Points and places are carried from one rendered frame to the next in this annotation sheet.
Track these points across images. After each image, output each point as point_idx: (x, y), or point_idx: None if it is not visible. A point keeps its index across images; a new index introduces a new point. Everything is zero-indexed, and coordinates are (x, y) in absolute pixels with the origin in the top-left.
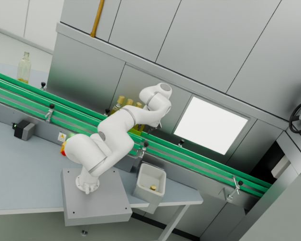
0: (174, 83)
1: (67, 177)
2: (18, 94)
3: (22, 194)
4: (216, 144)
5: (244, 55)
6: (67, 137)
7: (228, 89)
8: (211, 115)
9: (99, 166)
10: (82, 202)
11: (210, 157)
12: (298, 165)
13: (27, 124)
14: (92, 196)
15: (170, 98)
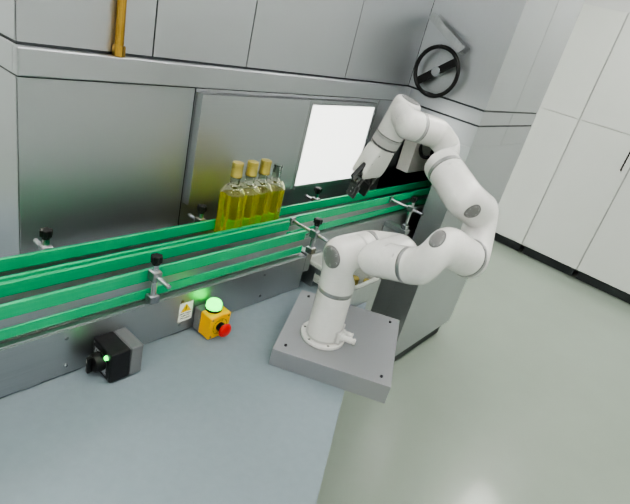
0: (279, 95)
1: (298, 351)
2: (27, 294)
3: (299, 429)
4: (345, 167)
5: (360, 2)
6: (196, 304)
7: (346, 69)
8: (336, 124)
9: (486, 254)
10: (364, 359)
11: (337, 192)
12: (462, 136)
13: (118, 337)
14: (355, 343)
15: (284, 124)
